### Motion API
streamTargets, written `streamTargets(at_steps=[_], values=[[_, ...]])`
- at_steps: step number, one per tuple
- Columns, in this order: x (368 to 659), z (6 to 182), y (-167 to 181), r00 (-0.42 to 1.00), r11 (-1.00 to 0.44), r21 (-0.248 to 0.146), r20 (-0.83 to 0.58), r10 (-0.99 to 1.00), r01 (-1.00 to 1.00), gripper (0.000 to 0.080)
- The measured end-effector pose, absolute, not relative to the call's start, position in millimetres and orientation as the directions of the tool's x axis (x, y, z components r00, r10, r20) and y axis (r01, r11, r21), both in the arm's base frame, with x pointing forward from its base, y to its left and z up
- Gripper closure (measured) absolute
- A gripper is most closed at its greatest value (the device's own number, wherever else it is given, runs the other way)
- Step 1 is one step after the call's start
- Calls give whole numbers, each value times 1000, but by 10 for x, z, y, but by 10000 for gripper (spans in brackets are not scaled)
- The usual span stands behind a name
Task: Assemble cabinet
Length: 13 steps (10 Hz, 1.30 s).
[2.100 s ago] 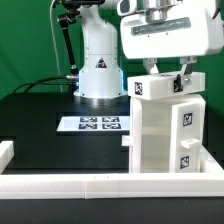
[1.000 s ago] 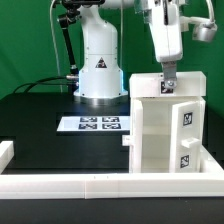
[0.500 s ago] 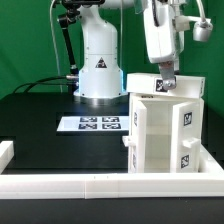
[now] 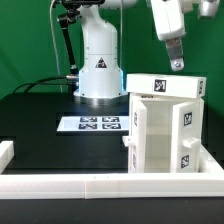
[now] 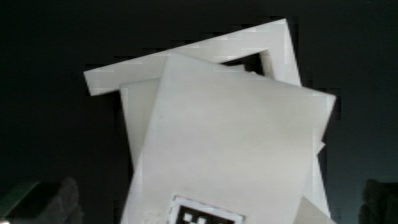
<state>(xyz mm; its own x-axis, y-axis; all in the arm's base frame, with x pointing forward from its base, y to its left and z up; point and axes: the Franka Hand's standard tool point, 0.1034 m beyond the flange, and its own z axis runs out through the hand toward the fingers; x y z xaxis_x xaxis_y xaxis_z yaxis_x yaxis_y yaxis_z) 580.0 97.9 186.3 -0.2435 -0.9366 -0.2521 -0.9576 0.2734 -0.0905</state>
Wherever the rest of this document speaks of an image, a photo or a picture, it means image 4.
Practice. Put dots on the white cabinet door panel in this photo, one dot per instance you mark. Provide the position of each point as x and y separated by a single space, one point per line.
135 141

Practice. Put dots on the white fiducial marker sheet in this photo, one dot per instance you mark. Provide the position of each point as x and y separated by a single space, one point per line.
93 123

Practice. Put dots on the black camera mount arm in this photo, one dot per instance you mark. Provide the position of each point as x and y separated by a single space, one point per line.
70 17

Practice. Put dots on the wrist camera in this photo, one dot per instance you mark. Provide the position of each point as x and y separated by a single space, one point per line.
208 8

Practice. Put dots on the white cabinet top block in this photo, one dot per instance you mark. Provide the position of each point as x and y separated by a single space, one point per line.
166 85

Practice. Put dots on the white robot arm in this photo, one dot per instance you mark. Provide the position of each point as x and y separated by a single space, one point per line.
100 78

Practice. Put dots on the white cabinet body box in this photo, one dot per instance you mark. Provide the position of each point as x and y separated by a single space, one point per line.
158 130

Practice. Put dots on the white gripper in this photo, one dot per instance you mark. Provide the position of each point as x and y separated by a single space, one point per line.
169 23

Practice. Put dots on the white U-shaped obstacle fence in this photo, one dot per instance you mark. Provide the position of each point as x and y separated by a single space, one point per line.
208 182

